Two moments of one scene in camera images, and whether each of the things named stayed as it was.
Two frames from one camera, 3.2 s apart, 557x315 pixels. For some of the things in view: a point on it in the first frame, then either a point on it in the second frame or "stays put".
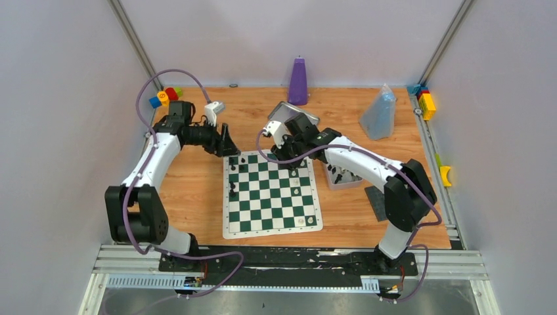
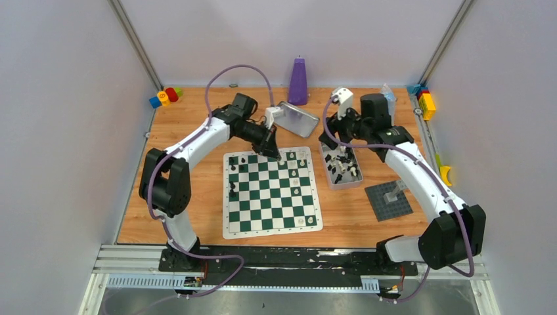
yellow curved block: [445, 170] stays put
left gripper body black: [221, 141] -> [265, 141]
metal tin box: [340, 178] stays put
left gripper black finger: [228, 147] -> [269, 147]
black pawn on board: [232, 186] stays put
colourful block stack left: [163, 98] stays put
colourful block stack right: [423, 96] stays put
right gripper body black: [289, 148] -> [347, 128]
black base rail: [232, 266] stays put
